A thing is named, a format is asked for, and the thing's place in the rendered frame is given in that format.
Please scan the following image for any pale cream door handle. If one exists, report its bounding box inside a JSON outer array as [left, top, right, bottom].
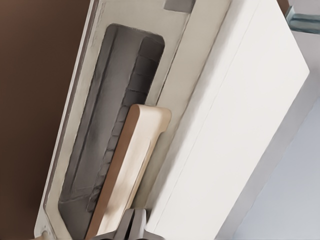
[[84, 104, 173, 240]]

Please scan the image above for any silver frame post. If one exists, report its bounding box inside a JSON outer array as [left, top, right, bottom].
[[284, 0, 320, 33]]

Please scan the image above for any white oven door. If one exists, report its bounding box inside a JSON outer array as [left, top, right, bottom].
[[33, 0, 232, 240]]

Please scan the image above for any white oven body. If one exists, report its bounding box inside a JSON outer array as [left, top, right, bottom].
[[144, 0, 311, 240]]

